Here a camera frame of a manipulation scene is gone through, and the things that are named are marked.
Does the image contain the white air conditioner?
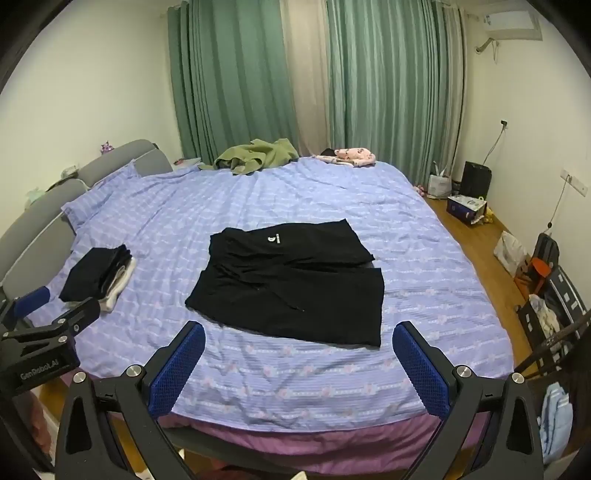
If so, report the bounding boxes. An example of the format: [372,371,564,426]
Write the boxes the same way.
[475,7,542,54]

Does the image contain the white wall outlet strip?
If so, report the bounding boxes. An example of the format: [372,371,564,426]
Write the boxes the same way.
[560,169,588,195]

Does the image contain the bed with purple base cover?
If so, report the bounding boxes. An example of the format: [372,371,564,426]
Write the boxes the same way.
[60,369,509,477]

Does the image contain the folded white garment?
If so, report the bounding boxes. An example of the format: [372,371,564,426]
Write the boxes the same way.
[98,257,137,313]

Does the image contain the beige curtain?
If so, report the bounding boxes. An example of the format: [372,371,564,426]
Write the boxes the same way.
[278,0,331,157]

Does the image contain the black box appliance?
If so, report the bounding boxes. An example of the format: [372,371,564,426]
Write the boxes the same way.
[460,161,492,200]

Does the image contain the blue and white box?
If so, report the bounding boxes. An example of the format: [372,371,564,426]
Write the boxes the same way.
[447,195,488,227]

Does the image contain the white cloth pile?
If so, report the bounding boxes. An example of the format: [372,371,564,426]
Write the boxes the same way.
[529,294,562,339]

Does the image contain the purple patterned bed sheet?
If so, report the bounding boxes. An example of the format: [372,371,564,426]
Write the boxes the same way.
[28,156,515,432]

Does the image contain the white plastic bag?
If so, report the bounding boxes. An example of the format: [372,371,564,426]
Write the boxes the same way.
[493,231,527,277]

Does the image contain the black pants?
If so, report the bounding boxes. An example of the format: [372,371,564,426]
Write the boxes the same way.
[185,219,386,348]

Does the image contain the orange frame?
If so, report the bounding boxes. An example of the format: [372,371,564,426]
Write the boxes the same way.
[515,257,553,301]

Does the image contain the pink patterned garment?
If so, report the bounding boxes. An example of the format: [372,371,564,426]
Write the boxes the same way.
[314,148,377,168]

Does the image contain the grey padded headboard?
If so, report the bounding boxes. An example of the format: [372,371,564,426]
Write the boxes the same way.
[0,140,174,296]

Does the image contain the green curtain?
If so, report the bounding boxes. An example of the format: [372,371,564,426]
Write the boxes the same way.
[325,0,467,185]
[167,0,301,166]

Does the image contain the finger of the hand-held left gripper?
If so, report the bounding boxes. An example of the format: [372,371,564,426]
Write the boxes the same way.
[54,298,101,341]
[0,285,51,334]

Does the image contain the purple patterned pillow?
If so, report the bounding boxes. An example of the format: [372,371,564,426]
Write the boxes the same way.
[61,159,199,232]

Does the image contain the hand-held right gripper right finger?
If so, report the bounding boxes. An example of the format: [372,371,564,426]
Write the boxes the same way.
[392,320,546,480]

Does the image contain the folded black clothes stack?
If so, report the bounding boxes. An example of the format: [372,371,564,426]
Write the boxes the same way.
[59,244,132,303]

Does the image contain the olive green jacket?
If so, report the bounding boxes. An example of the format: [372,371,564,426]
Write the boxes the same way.
[213,138,300,176]

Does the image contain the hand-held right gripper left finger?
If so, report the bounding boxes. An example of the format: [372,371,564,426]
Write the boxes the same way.
[54,320,206,480]

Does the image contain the white paper bag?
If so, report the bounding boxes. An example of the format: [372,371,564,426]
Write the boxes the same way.
[428,173,453,199]

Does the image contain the wall socket with cable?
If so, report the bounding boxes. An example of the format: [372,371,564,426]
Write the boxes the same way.
[482,119,509,162]

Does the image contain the light blue cloth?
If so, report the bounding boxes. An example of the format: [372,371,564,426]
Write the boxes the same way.
[539,382,568,465]

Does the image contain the black backpack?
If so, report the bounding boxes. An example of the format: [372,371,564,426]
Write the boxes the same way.
[529,233,561,278]

